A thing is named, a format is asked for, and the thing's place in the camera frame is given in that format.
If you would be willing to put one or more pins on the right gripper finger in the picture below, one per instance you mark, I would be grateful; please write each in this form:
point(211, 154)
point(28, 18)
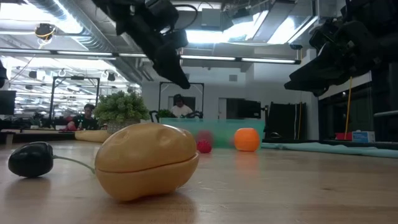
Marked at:
point(323, 68)
point(308, 88)

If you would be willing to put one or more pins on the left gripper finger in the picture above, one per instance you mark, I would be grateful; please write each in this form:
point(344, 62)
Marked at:
point(171, 65)

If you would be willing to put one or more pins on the smooth orange toy fruit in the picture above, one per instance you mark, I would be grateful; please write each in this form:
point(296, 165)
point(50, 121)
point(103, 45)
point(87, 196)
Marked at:
point(246, 140)

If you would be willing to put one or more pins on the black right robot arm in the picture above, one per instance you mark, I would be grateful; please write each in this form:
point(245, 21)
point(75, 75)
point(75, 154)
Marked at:
point(388, 15)

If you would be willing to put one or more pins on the teal translucent tupperware container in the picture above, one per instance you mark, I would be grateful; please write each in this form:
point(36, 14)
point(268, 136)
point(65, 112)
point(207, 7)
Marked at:
point(217, 132)

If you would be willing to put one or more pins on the long ceiling light bar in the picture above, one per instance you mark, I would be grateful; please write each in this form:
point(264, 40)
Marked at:
point(205, 58)

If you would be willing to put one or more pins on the black panel stand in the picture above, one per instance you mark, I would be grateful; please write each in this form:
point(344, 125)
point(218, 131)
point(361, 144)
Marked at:
point(286, 121)

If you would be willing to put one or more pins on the yellow pole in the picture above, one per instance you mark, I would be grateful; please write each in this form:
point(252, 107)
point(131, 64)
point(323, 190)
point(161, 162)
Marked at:
point(348, 109)

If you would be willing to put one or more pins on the person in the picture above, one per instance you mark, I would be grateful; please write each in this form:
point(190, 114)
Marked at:
point(181, 110)
point(85, 123)

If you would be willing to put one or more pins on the small green plant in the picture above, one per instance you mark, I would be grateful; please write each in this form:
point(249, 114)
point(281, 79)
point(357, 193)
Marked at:
point(164, 113)

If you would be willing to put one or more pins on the red box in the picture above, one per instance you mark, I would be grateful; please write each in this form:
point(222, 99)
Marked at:
point(343, 136)

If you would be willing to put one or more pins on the light blue cloth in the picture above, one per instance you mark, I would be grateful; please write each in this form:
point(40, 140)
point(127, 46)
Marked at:
point(326, 149)

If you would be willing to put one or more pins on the green faux plant in pot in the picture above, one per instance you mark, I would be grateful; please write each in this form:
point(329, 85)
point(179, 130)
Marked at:
point(121, 109)

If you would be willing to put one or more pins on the black monitor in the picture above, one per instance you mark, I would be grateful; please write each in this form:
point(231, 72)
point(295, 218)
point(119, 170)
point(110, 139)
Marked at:
point(244, 109)

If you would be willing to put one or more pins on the white and blue box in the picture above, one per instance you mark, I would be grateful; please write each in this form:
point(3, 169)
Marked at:
point(363, 137)

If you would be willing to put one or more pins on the small red strawberry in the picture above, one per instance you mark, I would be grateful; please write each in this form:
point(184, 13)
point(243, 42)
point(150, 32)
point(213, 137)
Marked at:
point(204, 147)

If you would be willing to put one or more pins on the tan toy potato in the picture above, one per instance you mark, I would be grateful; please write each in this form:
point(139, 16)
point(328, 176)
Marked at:
point(146, 155)

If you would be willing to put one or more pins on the black toy cherry with stem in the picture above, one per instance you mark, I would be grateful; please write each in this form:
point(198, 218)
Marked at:
point(31, 159)

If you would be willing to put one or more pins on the black metal rig frame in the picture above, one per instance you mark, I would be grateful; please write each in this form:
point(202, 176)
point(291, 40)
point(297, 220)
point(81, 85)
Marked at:
point(182, 83)
point(76, 77)

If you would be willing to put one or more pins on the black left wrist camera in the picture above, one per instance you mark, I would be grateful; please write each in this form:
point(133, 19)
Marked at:
point(177, 39)

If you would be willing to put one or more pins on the silver ventilation duct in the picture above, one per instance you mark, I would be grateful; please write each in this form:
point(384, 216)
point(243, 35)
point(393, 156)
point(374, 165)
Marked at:
point(93, 34)

